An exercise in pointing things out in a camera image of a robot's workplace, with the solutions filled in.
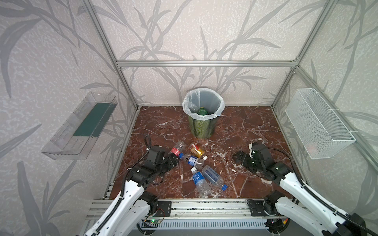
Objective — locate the black mounting plate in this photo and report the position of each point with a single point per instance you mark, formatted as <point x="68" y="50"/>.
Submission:
<point x="161" y="209"/>
<point x="258" y="208"/>

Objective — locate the blue label white cap bottle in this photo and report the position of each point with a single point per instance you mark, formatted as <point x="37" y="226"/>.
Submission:
<point x="201" y="183"/>

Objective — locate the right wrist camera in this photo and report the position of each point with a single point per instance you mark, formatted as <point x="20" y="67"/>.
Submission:
<point x="251" y="150"/>

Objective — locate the small soda water bottle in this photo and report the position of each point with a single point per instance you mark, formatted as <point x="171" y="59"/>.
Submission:
<point x="192" y="160"/>

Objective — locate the clear bottle pale blue label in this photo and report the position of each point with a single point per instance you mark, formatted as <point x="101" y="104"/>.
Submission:
<point x="214" y="178"/>

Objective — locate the green bottle yellow cap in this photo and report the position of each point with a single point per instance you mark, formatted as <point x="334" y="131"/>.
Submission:
<point x="202" y="111"/>

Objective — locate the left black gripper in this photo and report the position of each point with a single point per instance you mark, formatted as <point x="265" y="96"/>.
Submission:
<point x="173" y="161"/>

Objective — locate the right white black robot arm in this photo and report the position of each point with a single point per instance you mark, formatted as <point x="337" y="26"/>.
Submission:
<point x="307" y="208"/>

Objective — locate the green wood-pattern trash bin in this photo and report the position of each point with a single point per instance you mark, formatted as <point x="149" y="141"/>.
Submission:
<point x="202" y="129"/>

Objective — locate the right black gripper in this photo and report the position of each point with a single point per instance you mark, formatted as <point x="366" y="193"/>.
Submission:
<point x="243" y="158"/>

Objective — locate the yellow red label bottle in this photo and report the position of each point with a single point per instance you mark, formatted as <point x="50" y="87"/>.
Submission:
<point x="198" y="150"/>

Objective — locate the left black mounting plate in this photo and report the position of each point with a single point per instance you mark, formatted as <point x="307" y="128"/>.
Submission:
<point x="161" y="209"/>

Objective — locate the white wire mesh basket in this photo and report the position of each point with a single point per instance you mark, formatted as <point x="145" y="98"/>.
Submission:
<point x="319" y="128"/>

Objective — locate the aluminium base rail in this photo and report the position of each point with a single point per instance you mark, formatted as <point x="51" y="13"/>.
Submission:
<point x="223" y="209"/>

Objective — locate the translucent white bin liner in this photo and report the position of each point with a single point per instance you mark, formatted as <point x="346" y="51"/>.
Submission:
<point x="206" y="98"/>

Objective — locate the clear acrylic wall shelf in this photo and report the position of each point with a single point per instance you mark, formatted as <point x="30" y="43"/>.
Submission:
<point x="80" y="132"/>

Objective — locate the clear bottle red label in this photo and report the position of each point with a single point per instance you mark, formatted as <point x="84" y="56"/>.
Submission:
<point x="178" y="148"/>

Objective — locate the small green circuit board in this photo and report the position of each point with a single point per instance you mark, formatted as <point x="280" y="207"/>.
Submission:
<point x="152" y="223"/>

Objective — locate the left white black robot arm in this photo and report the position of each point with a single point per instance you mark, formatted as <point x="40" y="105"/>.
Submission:
<point x="133" y="203"/>

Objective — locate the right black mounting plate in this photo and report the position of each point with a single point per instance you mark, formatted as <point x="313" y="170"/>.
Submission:
<point x="258" y="208"/>

